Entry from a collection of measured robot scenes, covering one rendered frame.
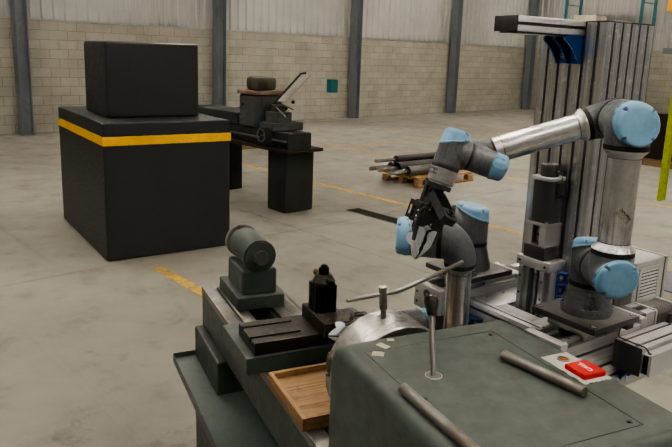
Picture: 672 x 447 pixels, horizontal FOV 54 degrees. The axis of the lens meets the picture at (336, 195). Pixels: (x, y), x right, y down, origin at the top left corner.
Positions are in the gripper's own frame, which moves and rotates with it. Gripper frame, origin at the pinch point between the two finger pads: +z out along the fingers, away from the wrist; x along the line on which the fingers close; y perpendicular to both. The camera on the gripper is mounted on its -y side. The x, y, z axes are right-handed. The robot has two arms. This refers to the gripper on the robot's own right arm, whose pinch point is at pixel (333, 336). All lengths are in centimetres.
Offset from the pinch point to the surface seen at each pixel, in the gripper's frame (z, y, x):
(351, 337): 7.3, -26.7, 11.8
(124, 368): 36, 221, -107
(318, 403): 5.7, -3.3, -19.1
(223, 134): -86, 454, 5
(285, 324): 1.9, 36.5, -10.5
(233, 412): 14, 58, -53
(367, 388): 19, -58, 15
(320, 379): -0.6, 10.2, -19.1
